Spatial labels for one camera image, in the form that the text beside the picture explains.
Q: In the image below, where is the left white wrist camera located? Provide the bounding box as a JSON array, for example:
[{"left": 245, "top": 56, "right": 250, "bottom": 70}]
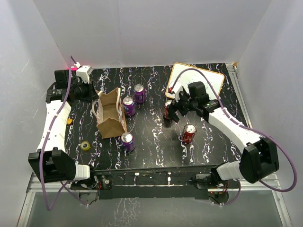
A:
[{"left": 76, "top": 65, "right": 93, "bottom": 84}]

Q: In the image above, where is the purple soda can front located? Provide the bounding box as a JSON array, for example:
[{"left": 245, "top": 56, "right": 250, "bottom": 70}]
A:
[{"left": 121, "top": 132, "right": 135, "bottom": 152}]

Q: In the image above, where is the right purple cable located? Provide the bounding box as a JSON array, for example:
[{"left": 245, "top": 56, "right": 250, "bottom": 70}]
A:
[{"left": 168, "top": 67, "right": 298, "bottom": 192}]

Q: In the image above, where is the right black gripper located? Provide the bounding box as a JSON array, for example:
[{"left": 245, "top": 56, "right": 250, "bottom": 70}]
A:
[{"left": 166, "top": 88, "right": 198, "bottom": 122}]

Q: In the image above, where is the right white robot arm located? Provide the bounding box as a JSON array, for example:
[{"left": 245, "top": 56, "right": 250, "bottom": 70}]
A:
[{"left": 168, "top": 81, "right": 279, "bottom": 188}]

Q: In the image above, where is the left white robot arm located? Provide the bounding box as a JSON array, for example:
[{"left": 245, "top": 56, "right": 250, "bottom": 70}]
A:
[{"left": 28, "top": 65, "right": 98, "bottom": 189}]

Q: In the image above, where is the purple soda can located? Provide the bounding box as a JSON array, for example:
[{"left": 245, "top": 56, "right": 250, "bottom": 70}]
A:
[
  {"left": 134, "top": 84, "right": 145, "bottom": 104},
  {"left": 121, "top": 132, "right": 135, "bottom": 152},
  {"left": 123, "top": 96, "right": 136, "bottom": 116}
]

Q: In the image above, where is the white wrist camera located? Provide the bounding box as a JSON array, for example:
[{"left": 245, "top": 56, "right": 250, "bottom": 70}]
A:
[
  {"left": 76, "top": 65, "right": 93, "bottom": 84},
  {"left": 166, "top": 84, "right": 184, "bottom": 102}
]

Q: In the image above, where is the red soda can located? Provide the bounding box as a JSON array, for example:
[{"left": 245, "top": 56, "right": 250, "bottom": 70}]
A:
[
  {"left": 181, "top": 123, "right": 197, "bottom": 144},
  {"left": 163, "top": 100, "right": 172, "bottom": 120}
]

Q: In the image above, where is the small whiteboard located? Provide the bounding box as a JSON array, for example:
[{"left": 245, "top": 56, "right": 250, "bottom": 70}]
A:
[{"left": 165, "top": 63, "right": 225, "bottom": 99}]

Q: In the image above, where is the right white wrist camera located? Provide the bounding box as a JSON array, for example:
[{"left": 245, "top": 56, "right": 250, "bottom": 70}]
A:
[{"left": 166, "top": 84, "right": 184, "bottom": 102}]

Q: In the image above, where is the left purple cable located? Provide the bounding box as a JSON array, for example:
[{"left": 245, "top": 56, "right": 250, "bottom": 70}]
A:
[{"left": 39, "top": 55, "right": 82, "bottom": 211}]

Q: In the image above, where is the yellow tape roll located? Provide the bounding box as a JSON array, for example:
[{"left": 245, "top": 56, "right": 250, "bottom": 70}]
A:
[{"left": 80, "top": 141, "right": 90, "bottom": 151}]

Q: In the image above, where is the red soda can front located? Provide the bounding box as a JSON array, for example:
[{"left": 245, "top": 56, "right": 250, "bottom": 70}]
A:
[{"left": 181, "top": 123, "right": 197, "bottom": 144}]

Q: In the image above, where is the purple cable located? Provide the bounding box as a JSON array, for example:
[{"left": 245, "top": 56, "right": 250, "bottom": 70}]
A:
[
  {"left": 168, "top": 67, "right": 298, "bottom": 192},
  {"left": 39, "top": 55, "right": 82, "bottom": 211}
]

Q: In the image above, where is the brown canvas tote bag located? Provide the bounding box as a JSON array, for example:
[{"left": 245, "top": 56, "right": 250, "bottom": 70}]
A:
[{"left": 92, "top": 87, "right": 127, "bottom": 139}]

